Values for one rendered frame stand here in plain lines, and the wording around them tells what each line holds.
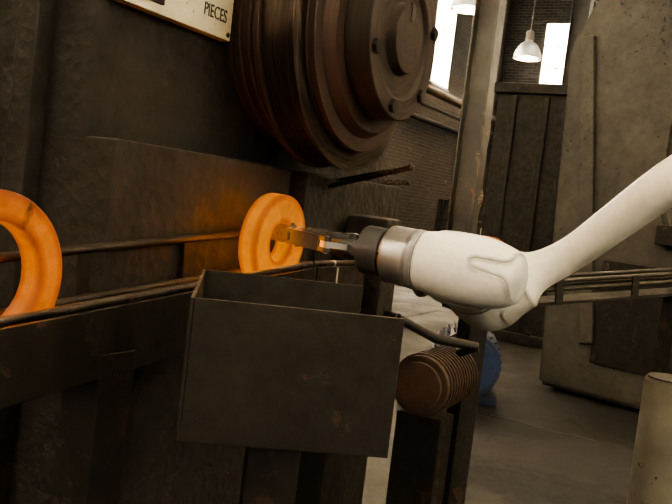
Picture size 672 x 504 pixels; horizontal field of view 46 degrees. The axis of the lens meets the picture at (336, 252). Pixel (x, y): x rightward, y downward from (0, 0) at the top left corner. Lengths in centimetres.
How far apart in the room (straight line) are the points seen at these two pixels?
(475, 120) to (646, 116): 649
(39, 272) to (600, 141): 344
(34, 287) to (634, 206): 79
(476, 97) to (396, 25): 908
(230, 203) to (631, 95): 300
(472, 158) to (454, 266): 924
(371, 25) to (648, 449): 112
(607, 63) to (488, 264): 311
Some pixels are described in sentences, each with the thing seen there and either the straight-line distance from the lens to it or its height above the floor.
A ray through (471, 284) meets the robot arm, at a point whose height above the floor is 73.
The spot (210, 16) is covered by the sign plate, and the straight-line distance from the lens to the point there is 132.
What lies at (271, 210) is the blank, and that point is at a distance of 127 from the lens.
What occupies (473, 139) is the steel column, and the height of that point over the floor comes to 178.
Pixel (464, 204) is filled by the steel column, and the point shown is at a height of 95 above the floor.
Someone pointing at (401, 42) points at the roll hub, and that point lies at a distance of 141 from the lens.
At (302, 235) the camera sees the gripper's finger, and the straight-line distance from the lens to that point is 124.
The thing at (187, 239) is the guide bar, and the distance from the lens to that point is 122.
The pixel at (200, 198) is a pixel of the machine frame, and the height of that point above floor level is 80.
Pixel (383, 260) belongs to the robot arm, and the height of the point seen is 74.
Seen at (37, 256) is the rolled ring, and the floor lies 72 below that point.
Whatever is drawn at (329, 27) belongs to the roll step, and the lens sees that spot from 132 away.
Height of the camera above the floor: 83
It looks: 4 degrees down
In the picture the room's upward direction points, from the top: 7 degrees clockwise
